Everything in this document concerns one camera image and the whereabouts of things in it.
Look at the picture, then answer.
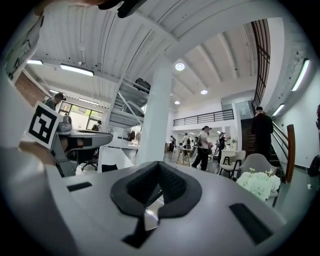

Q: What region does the beige armchair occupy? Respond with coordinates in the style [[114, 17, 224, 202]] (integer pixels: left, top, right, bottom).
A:
[[219, 149, 247, 180]]

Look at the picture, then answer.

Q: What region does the black bag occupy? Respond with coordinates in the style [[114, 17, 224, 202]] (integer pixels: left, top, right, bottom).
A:
[[306, 154, 320, 178]]

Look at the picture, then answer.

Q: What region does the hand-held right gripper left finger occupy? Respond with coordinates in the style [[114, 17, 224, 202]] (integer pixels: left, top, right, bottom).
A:
[[45, 161, 161, 256]]

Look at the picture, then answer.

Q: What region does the dark staircase with railing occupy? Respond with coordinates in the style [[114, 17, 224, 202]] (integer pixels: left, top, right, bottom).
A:
[[240, 18, 297, 185]]

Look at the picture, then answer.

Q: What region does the person's left forearm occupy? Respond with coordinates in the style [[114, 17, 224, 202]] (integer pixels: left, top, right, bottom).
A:
[[18, 140, 55, 166]]

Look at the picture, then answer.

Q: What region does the grey chest harness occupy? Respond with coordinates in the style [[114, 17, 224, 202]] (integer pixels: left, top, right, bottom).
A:
[[9, 37, 33, 76]]

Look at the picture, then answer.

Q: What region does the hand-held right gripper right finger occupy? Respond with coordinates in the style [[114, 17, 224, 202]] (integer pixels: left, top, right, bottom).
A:
[[139, 161, 287, 256]]

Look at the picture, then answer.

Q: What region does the black office chair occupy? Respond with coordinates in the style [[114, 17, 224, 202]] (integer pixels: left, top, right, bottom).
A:
[[80, 148, 100, 172]]

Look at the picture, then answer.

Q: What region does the black mezzanine railing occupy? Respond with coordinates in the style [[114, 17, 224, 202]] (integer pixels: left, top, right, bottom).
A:
[[172, 108, 235, 127]]

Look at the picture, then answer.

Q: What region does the black head-worn camera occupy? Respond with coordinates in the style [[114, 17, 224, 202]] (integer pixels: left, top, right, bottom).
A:
[[116, 0, 149, 19]]

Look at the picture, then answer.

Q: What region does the person's left hand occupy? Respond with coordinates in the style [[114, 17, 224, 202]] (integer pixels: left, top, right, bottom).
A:
[[61, 138, 85, 152]]

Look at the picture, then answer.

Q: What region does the white round column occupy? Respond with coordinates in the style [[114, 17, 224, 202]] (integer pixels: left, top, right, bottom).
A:
[[136, 58, 174, 166]]

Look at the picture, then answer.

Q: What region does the black suitcase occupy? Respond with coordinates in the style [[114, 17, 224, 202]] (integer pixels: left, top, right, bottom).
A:
[[133, 77, 152, 93]]

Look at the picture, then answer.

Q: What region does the person's white shirt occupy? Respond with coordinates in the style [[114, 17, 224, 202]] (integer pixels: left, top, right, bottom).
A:
[[0, 13, 46, 151]]

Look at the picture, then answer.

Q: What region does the grey cushioned chair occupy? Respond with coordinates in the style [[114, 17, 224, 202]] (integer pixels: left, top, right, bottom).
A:
[[238, 153, 279, 182]]

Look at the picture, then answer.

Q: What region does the white flower bouquet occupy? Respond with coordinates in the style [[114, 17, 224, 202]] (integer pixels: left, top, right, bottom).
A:
[[235, 167, 282, 202]]

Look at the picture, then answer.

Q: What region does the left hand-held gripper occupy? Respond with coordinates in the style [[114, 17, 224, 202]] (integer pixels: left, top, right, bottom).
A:
[[26, 101, 114, 178]]

